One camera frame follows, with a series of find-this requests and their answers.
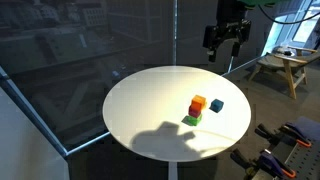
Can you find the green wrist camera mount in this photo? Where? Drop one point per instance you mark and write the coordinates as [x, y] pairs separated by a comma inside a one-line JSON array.
[[256, 2]]

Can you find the green block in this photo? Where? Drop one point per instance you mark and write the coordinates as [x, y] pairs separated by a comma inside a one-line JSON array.
[[194, 120]]

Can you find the blue block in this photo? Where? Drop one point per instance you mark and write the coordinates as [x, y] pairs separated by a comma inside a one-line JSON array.
[[217, 105]]

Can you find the perforated metal breadboard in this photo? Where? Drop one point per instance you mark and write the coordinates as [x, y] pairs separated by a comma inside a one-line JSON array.
[[303, 160]]

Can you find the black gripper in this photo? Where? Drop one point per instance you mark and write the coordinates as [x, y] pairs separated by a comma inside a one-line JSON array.
[[231, 11]]

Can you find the orange block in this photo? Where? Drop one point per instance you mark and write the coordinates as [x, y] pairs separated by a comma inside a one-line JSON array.
[[198, 101]]

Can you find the red block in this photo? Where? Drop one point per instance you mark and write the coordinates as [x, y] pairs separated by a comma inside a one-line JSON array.
[[194, 112]]

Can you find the round white table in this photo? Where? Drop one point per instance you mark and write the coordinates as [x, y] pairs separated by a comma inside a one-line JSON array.
[[150, 113]]

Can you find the metal window frame post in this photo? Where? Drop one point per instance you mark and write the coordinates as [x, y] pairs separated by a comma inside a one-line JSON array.
[[175, 33]]

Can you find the wooden chair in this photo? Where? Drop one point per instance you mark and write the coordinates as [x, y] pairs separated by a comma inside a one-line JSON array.
[[288, 61]]

